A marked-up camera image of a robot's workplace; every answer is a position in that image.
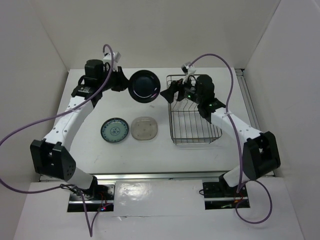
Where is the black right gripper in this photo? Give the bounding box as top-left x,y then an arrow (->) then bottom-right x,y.
160,73 -> 203,105

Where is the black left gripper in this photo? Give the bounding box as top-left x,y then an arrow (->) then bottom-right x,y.
97,65 -> 132,92

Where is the black glossy round plate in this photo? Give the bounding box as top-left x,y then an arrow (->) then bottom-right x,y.
128,70 -> 161,104

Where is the blue floral ceramic plate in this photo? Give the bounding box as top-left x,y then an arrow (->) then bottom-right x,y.
100,117 -> 129,144

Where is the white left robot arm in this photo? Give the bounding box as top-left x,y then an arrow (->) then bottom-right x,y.
30,58 -> 129,200

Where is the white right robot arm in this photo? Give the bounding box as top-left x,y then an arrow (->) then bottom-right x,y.
160,74 -> 281,196

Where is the smoky grey glass plate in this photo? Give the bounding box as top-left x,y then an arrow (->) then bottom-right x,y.
130,116 -> 158,141

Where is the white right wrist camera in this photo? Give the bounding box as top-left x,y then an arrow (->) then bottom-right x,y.
181,62 -> 196,84

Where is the grey wire dish rack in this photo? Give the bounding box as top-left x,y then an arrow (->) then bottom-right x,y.
165,74 -> 223,145

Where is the aluminium right side rail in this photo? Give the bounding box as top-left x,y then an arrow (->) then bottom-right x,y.
235,68 -> 261,130

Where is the aluminium rail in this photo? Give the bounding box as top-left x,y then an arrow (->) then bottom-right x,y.
235,68 -> 261,130
38,166 -> 276,183

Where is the aluminium front rail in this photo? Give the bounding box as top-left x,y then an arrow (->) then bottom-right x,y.
38,166 -> 276,183

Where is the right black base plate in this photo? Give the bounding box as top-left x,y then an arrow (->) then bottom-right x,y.
198,182 -> 250,210

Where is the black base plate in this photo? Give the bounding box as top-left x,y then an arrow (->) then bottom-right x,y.
67,183 -> 116,213
198,182 -> 250,210

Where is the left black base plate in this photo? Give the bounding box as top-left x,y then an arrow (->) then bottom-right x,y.
67,183 -> 116,213

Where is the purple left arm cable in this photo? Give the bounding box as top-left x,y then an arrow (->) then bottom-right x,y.
0,44 -> 116,238

